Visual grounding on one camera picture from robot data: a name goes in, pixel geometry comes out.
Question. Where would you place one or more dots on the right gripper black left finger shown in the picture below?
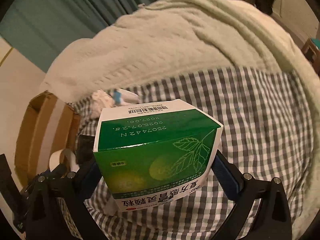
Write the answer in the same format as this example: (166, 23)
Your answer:
(74, 189)

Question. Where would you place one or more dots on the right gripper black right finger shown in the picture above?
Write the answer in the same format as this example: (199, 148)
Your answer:
(272, 220)

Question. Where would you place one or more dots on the white tape roll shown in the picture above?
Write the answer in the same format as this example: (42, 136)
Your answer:
(66, 157)

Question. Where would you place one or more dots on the green 999 medicine box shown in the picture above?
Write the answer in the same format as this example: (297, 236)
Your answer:
(153, 153)

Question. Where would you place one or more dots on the brown cardboard box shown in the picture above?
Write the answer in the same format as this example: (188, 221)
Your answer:
(48, 125)

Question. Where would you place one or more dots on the crumpled white tissue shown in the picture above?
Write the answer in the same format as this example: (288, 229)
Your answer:
(100, 101)

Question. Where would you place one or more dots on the teal curtain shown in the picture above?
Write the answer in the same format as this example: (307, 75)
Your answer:
(41, 29)

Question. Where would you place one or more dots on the white knitted blanket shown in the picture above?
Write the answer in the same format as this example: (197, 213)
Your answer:
(170, 38)

